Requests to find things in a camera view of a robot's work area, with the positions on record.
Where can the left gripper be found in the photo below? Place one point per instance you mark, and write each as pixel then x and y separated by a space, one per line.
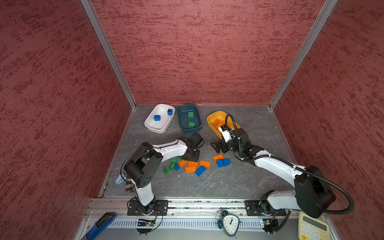
pixel 194 159

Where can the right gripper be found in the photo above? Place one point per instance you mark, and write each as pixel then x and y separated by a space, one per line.
pixel 222 144

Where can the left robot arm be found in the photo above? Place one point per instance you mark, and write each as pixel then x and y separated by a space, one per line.
pixel 142 164

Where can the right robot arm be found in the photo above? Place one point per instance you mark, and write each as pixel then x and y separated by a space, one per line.
pixel 312 193

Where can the orange lego right cluster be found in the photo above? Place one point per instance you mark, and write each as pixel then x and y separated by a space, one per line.
pixel 218 157

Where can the orange lego diagonal left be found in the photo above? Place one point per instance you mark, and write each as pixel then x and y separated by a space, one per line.
pixel 182 163

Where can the large blue lego bottom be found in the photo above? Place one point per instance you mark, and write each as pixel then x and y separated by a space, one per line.
pixel 200 170

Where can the yellow plastic bin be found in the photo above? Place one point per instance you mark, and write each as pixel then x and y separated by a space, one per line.
pixel 211 118

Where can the dark teal plastic bin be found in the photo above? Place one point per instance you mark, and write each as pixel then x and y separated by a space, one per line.
pixel 182 112

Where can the white plastic bin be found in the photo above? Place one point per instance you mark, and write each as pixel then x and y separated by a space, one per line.
pixel 159 127

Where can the plaid pouch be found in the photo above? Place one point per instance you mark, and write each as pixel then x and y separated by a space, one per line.
pixel 129 187

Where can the light blue small object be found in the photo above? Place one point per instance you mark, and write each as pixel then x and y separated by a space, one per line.
pixel 119 180

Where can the teal alarm clock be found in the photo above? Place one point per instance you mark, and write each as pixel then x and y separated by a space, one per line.
pixel 228 223

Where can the left circuit board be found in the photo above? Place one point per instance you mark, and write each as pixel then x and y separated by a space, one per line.
pixel 146 223

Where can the circuit board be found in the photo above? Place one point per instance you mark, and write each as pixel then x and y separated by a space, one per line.
pixel 146 223
pixel 271 225

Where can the right circuit board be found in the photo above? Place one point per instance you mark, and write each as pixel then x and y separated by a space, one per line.
pixel 271 225

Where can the blue utility knife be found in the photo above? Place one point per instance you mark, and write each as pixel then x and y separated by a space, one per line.
pixel 100 225

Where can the yellow calculator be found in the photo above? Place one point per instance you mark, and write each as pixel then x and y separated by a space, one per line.
pixel 312 229

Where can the aluminium rail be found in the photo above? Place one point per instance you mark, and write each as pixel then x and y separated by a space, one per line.
pixel 177 206

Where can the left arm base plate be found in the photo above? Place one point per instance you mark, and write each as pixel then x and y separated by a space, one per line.
pixel 155 208

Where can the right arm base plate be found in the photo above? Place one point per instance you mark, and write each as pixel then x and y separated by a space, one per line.
pixel 262 208

